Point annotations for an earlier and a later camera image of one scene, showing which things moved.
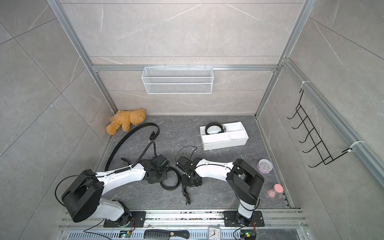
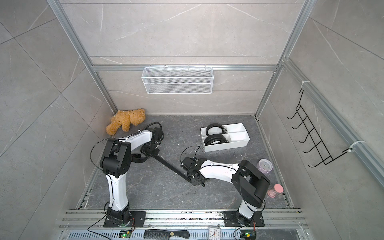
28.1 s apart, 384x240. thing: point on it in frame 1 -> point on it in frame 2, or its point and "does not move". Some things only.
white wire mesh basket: (178, 80) does not move
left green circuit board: (125, 234) does not move
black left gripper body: (162, 176) -> (151, 150)
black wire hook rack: (326, 158) does not move
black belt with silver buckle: (223, 128) does not move
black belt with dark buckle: (152, 136) -> (215, 137)
